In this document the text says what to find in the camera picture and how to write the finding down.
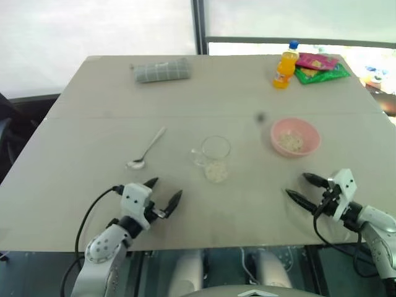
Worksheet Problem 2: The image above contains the grey robot leg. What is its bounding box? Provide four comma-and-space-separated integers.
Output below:
168, 249, 205, 297
255, 248, 293, 289

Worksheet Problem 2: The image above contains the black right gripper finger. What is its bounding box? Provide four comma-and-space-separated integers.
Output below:
302, 172, 329, 189
285, 189, 319, 215

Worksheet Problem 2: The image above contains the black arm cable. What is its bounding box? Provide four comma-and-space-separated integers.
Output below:
59, 184, 125, 297
312, 197, 381, 278

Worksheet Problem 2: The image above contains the grey robot torso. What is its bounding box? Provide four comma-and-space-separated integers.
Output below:
184, 284, 322, 297

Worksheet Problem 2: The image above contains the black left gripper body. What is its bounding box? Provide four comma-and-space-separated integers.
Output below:
143, 200, 165, 224

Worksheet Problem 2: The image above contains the orange juice bottle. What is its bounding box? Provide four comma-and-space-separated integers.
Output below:
272, 40, 300, 90

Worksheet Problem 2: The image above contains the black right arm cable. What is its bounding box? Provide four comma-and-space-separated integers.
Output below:
312, 197, 381, 278

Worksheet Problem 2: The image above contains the clear glass mug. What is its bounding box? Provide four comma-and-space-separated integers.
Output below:
189, 135, 231, 184

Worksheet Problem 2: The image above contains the dark window frame post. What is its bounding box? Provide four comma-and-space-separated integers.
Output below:
191, 0, 210, 56

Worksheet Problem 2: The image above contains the pink plastic bowl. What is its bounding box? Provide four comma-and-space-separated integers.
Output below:
270, 117, 321, 158

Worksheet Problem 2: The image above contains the grey robot right leg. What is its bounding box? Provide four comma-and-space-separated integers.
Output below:
255, 248, 293, 289

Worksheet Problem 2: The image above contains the rolled grey cloth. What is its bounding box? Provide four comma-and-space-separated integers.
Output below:
129, 57, 191, 84

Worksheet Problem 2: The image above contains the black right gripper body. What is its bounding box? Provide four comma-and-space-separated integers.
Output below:
316, 186, 343, 218

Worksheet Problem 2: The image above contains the silver metal spoon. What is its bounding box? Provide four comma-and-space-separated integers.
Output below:
126, 126, 167, 171

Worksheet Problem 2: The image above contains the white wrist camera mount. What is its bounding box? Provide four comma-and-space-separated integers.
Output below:
120, 183, 153, 231
327, 168, 358, 222

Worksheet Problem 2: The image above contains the green snack packet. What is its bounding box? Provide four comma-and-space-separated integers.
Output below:
293, 62, 351, 85

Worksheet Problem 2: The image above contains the grey robot left leg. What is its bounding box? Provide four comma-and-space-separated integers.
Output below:
168, 249, 205, 297

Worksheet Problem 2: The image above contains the magenta snack packet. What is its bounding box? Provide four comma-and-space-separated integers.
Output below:
295, 52, 340, 71

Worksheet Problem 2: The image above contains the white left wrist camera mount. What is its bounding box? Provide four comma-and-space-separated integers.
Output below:
120, 183, 153, 231

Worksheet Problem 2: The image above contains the black office chair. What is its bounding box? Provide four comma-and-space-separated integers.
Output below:
0, 91, 61, 185

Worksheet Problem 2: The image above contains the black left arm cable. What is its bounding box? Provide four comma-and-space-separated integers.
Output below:
59, 184, 125, 297

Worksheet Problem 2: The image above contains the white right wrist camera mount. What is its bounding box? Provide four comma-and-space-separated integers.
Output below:
327, 168, 358, 222

